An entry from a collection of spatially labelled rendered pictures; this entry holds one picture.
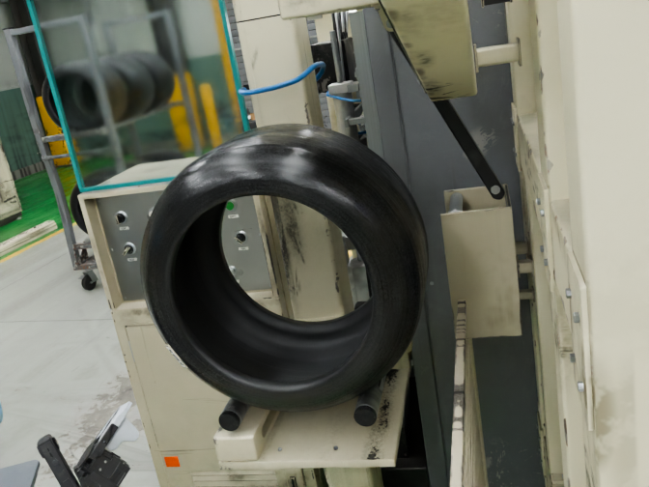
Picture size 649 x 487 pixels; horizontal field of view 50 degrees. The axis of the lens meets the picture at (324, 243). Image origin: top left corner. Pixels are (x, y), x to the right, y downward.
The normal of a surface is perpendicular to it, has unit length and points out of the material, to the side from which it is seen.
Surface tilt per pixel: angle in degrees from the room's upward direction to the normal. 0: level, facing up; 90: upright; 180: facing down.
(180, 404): 90
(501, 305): 90
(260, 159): 43
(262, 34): 90
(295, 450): 0
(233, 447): 90
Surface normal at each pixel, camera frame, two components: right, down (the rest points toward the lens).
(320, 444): -0.17, -0.94
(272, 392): -0.18, 0.50
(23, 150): 0.94, -0.06
